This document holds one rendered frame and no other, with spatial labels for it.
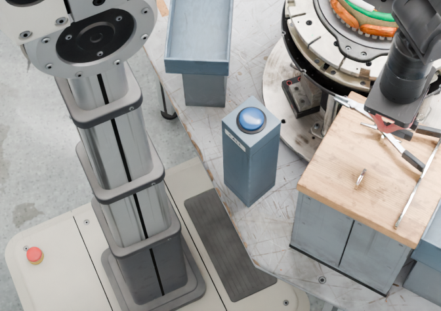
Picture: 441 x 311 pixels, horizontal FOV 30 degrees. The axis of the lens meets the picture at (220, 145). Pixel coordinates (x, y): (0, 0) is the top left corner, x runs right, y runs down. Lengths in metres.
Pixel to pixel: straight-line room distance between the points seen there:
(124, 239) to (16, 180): 0.94
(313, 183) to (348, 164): 0.06
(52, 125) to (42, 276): 0.63
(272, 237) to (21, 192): 1.13
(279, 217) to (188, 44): 0.37
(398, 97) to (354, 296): 0.51
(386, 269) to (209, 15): 0.53
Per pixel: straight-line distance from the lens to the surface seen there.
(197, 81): 1.57
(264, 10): 1.78
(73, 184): 2.48
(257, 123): 1.33
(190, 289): 2.01
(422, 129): 1.30
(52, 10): 0.59
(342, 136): 1.31
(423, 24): 0.97
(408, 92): 1.09
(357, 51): 1.35
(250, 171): 1.41
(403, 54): 1.03
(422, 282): 1.47
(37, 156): 2.54
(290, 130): 1.60
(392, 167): 1.30
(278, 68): 1.67
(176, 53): 1.43
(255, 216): 1.55
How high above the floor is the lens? 2.22
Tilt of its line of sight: 63 degrees down
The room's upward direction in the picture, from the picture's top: 2 degrees counter-clockwise
